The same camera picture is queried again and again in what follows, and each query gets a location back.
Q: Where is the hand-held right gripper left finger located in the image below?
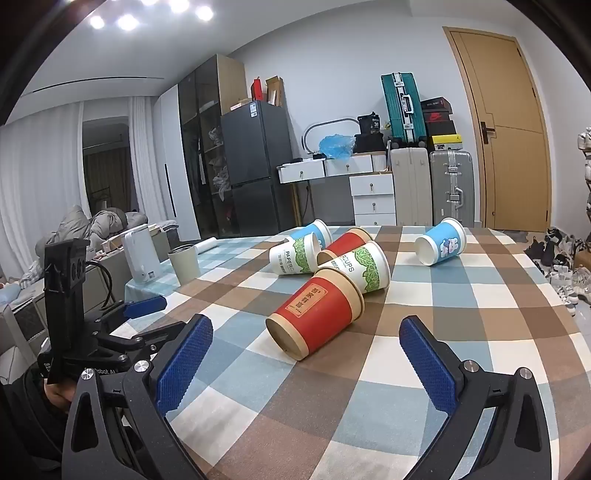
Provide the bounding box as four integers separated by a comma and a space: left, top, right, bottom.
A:
62, 314, 215, 480

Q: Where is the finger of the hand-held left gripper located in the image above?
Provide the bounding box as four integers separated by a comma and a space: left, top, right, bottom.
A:
97, 320, 188, 357
111, 296, 168, 320

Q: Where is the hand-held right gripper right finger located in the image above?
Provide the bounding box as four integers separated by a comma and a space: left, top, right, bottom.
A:
399, 315, 553, 480

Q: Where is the red paper cup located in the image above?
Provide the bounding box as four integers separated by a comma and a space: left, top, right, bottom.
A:
316, 227, 375, 266
265, 268, 365, 361

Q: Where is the white green leaf paper cup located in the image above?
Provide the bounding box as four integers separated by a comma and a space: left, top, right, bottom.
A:
269, 232, 322, 277
316, 240, 392, 296

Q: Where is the blue white paper cup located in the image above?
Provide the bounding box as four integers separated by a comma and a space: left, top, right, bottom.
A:
414, 218, 467, 267
295, 219, 334, 251

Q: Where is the person's left hand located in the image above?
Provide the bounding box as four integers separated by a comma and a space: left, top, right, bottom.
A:
45, 381, 78, 412

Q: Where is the white electric kettle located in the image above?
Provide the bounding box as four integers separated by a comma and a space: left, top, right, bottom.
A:
122, 226, 163, 284

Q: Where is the grey green mug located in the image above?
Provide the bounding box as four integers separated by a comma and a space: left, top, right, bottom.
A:
167, 246, 201, 285

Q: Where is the checkered tablecloth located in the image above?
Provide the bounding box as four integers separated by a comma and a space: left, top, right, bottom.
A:
104, 224, 591, 480

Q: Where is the pile of grey clothes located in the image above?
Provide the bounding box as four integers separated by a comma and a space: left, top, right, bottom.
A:
33, 205, 149, 261

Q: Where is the white curtain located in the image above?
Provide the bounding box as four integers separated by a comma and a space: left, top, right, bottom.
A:
0, 96, 160, 278

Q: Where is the white wardrobe door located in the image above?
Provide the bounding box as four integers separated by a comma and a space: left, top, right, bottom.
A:
154, 85, 202, 241

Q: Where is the pile of shoes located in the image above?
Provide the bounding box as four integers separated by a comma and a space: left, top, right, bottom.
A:
523, 225, 591, 317

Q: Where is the silver suitcase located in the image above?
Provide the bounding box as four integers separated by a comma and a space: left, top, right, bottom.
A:
429, 150, 476, 228

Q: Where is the beige suitcase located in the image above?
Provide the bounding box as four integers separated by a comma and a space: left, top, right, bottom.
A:
389, 147, 433, 227

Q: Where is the dark glass wardrobe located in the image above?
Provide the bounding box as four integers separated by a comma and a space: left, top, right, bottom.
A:
178, 54, 248, 239

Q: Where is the dark grey refrigerator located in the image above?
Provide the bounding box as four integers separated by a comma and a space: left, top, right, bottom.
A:
220, 100, 302, 237

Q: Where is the white drawer desk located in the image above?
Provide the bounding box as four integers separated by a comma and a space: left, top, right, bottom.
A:
276, 154, 398, 227

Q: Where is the yellow shoe box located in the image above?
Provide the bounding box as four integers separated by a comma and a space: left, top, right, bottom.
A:
429, 133, 463, 151

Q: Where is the blue plastic bag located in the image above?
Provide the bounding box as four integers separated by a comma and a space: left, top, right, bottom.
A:
318, 133, 356, 162

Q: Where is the black bag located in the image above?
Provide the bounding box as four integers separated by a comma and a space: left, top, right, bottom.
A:
357, 113, 387, 136

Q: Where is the wooden door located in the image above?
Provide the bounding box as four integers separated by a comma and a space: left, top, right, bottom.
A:
442, 26, 553, 232

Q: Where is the brown cardboard box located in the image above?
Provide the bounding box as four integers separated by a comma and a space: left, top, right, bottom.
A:
265, 76, 285, 107

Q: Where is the teal suitcase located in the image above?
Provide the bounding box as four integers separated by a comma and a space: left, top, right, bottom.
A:
380, 72, 428, 148

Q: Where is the white figurine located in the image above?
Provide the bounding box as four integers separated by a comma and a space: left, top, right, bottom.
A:
577, 124, 591, 188

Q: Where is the black cable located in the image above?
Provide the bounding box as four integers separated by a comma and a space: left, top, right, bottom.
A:
86, 260, 117, 311

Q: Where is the ring lamp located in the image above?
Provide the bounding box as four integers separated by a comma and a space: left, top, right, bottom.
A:
302, 118, 360, 154

